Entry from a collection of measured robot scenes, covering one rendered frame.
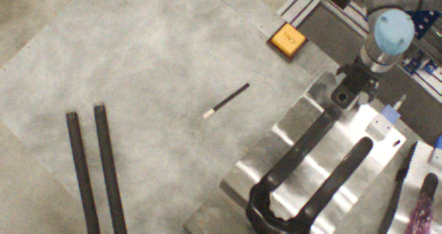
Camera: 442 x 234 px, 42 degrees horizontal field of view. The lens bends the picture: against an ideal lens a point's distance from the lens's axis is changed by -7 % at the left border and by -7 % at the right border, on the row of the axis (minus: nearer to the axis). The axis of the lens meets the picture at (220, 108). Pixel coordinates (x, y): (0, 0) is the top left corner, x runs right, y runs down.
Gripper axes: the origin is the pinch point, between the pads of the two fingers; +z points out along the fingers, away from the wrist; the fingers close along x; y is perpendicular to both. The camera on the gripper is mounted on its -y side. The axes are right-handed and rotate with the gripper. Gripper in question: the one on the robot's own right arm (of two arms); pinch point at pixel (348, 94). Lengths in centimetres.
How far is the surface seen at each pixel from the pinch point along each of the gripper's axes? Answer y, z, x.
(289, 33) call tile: 5.1, 6.7, 21.5
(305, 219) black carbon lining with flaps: -29.4, -0.6, -11.3
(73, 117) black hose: -47, 7, 45
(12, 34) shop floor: -35, 90, 120
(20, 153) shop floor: -66, 91, 80
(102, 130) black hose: -45, 6, 37
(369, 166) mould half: -9.4, 1.8, -14.9
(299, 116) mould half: -11.5, 1.9, 5.4
